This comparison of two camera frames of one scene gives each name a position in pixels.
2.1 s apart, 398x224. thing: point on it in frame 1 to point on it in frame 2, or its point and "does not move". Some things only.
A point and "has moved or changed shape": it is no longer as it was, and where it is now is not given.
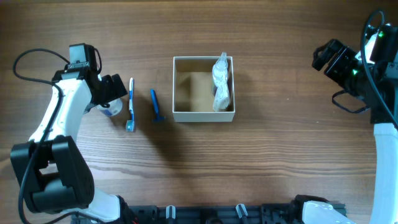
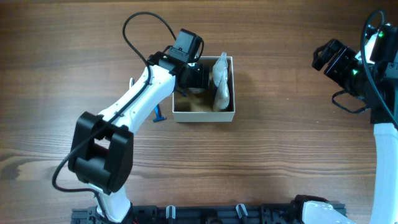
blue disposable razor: (158, 119) does not move
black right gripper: (325, 58) does not move
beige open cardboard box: (193, 86) does not move
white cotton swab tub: (115, 107) has moved or changed shape
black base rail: (289, 213) does not move
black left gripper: (115, 88) to (195, 76)
